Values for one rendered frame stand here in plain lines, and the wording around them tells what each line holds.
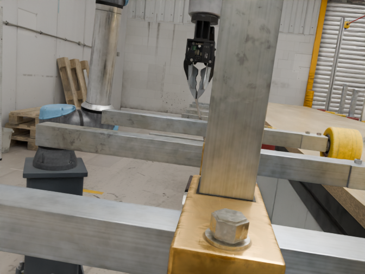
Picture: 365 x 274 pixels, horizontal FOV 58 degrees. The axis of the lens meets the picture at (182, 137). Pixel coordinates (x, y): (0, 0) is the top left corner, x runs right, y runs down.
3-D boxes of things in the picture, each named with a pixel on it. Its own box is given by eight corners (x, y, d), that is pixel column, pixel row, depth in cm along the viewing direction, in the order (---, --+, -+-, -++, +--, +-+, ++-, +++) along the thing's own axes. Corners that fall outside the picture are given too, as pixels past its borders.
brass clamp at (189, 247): (146, 344, 15) (156, 243, 14) (182, 222, 28) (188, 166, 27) (283, 371, 14) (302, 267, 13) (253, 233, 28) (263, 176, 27)
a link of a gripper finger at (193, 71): (183, 98, 86) (187, 62, 85) (185, 97, 92) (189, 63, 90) (194, 99, 86) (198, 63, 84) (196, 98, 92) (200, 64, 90)
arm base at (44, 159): (31, 170, 136) (32, 147, 135) (32, 159, 153) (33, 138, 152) (79, 170, 144) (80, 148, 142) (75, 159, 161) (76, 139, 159)
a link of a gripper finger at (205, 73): (194, 99, 86) (198, 63, 84) (196, 98, 92) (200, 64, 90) (206, 100, 86) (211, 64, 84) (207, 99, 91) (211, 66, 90)
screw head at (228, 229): (203, 246, 14) (206, 220, 14) (205, 225, 16) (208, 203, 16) (251, 254, 14) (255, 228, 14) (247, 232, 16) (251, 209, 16)
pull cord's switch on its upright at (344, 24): (323, 129, 334) (344, 16, 315) (319, 126, 348) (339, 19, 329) (332, 129, 333) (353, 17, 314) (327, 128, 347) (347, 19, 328)
